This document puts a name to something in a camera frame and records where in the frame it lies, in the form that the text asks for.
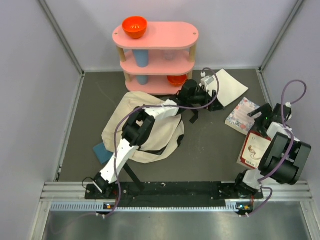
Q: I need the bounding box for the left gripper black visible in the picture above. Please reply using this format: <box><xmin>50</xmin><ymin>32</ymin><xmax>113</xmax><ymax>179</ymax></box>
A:
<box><xmin>187</xmin><ymin>85</ymin><xmax>225</xmax><ymax>112</ymax></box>

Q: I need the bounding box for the floral paperback book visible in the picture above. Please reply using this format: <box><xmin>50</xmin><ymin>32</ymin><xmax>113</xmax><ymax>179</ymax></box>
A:
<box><xmin>225</xmin><ymin>97</ymin><xmax>261</xmax><ymax>136</ymax></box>

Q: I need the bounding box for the red bordered white book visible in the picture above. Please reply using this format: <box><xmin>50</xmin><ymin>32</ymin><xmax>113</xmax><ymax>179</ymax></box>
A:
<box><xmin>237</xmin><ymin>131</ymin><xmax>271</xmax><ymax>170</ymax></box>

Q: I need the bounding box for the beige canvas backpack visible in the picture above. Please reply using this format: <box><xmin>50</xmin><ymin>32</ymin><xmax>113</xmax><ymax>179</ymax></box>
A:
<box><xmin>101</xmin><ymin>91</ymin><xmax>185</xmax><ymax>164</ymax></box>

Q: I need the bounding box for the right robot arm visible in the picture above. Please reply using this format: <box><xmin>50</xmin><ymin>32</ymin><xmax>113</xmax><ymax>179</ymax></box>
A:
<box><xmin>233</xmin><ymin>103</ymin><xmax>312</xmax><ymax>198</ymax></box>

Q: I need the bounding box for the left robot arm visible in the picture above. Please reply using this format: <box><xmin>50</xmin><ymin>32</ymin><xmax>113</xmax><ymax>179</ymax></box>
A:
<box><xmin>92</xmin><ymin>76</ymin><xmax>220</xmax><ymax>199</ymax></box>

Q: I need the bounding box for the white square plate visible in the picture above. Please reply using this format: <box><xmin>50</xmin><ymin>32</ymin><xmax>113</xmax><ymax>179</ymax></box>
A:
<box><xmin>216</xmin><ymin>69</ymin><xmax>249</xmax><ymax>107</ymax></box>

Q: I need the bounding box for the orange bowl bottom shelf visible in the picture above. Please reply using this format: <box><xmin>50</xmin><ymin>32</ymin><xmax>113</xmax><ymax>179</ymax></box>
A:
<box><xmin>166</xmin><ymin>74</ymin><xmax>188</xmax><ymax>87</ymax></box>

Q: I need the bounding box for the clear glass cup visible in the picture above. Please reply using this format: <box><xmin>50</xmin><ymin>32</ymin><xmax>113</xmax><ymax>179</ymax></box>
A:
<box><xmin>163</xmin><ymin>50</ymin><xmax>175</xmax><ymax>61</ymax></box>

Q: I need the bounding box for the pink three-tier shelf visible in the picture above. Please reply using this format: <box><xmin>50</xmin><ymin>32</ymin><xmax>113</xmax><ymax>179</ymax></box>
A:
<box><xmin>112</xmin><ymin>21</ymin><xmax>199</xmax><ymax>95</ymax></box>

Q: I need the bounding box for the blue cup bottom shelf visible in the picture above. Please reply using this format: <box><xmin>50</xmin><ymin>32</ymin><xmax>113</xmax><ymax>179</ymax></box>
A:
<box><xmin>136</xmin><ymin>75</ymin><xmax>149</xmax><ymax>86</ymax></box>

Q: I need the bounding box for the blue cup shelf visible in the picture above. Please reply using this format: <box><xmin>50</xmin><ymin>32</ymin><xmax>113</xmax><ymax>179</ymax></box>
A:
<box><xmin>136</xmin><ymin>75</ymin><xmax>149</xmax><ymax>86</ymax></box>
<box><xmin>132</xmin><ymin>49</ymin><xmax>149</xmax><ymax>68</ymax></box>

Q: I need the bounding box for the blue cup middle shelf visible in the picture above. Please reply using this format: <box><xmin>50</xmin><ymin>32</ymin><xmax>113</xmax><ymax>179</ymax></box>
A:
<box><xmin>132</xmin><ymin>49</ymin><xmax>149</xmax><ymax>68</ymax></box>

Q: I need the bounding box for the orange bowl on top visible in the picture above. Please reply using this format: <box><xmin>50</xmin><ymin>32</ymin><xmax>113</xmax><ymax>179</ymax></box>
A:
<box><xmin>122</xmin><ymin>16</ymin><xmax>148</xmax><ymax>39</ymax></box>

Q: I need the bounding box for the teal blue small book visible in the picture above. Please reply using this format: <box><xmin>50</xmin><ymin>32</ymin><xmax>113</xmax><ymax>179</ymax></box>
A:
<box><xmin>93</xmin><ymin>142</ymin><xmax>114</xmax><ymax>165</ymax></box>

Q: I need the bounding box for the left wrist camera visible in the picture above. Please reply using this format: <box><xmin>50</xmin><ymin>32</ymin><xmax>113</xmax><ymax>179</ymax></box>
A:
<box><xmin>199</xmin><ymin>71</ymin><xmax>218</xmax><ymax>92</ymax></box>

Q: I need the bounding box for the aluminium frame post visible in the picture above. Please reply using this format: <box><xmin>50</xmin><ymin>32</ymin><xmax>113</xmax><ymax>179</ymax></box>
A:
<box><xmin>259</xmin><ymin>0</ymin><xmax>305</xmax><ymax>74</ymax></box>

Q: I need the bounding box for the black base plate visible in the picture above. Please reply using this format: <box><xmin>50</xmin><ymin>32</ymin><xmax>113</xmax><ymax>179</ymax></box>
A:
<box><xmin>84</xmin><ymin>181</ymin><xmax>264</xmax><ymax>208</ymax></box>

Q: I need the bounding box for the grey cable duct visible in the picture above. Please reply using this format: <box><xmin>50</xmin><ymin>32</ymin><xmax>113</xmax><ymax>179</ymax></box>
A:
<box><xmin>49</xmin><ymin>199</ymin><xmax>253</xmax><ymax>213</ymax></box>

